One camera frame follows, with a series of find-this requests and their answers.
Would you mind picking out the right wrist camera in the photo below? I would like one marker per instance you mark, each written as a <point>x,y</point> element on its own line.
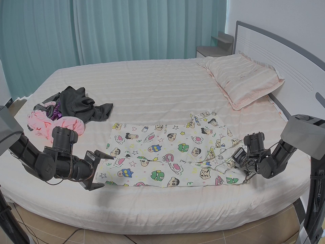
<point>238,158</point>

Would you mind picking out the blue-green curtain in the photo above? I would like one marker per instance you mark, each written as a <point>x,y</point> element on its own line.
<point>114,21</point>

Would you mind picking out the grey bedside table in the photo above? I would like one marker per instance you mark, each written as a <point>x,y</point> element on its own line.
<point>215,50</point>

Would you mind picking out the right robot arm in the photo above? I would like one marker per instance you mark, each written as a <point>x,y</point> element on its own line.
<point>302,136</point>

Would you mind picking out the bed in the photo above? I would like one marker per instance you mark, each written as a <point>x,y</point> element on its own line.
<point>162,85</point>

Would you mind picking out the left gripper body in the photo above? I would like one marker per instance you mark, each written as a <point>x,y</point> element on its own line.
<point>76,169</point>

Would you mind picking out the pile of clothes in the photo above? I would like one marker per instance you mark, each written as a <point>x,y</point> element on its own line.
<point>73,103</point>

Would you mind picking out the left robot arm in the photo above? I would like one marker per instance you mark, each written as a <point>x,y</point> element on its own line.
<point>28,154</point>

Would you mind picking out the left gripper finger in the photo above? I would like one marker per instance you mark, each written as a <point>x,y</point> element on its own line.
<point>97,186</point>
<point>102,156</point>

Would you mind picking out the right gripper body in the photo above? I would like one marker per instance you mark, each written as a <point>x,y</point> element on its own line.
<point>250,170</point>

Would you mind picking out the pale pink striped pillow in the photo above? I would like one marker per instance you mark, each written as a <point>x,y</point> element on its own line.
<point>241,80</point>

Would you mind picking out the white printed garment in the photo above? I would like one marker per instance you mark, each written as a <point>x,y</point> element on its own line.
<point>165,149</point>

